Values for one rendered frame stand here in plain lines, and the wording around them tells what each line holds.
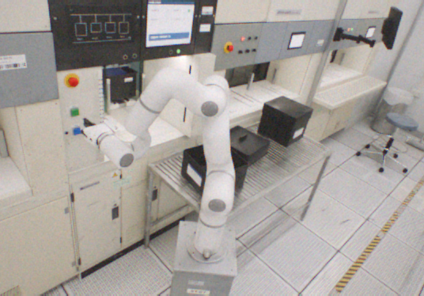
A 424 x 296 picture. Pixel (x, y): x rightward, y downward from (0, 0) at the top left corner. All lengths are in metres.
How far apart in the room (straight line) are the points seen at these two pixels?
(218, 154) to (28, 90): 0.80
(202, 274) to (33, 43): 1.14
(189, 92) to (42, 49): 0.65
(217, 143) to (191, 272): 0.61
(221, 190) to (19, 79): 0.88
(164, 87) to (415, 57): 4.75
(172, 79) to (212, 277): 0.87
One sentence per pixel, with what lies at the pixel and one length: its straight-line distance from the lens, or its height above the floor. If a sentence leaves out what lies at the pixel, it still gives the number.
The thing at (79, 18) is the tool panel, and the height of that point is 1.61.
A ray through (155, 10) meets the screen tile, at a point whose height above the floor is 1.64.
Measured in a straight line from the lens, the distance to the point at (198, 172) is 1.72.
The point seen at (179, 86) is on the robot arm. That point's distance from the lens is 1.03.
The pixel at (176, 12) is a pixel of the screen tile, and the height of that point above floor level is 1.63.
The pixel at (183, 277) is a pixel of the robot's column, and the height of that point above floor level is 0.70.
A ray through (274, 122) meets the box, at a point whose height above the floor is 0.91.
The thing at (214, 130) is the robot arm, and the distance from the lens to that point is 1.09.
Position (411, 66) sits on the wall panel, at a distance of 5.52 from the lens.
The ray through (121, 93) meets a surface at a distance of 2.30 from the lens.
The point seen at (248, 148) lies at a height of 0.86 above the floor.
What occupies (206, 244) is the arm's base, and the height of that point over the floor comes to 0.84.
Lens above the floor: 1.92
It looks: 32 degrees down
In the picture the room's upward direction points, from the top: 10 degrees clockwise
